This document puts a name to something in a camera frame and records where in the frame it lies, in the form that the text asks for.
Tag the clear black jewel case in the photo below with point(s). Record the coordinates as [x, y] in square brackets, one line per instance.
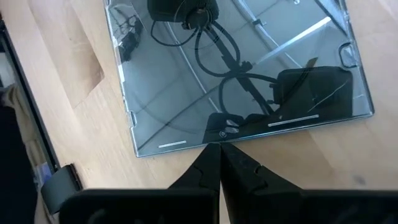
[186, 87]

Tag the black table clamp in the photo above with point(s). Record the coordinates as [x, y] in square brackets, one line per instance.
[60, 186]

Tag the black aluminium table frame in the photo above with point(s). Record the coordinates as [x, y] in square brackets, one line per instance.
[26, 93]

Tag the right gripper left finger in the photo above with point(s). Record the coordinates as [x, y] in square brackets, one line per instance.
[206, 174]

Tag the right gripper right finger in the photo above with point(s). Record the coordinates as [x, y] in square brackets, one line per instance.
[242, 177]

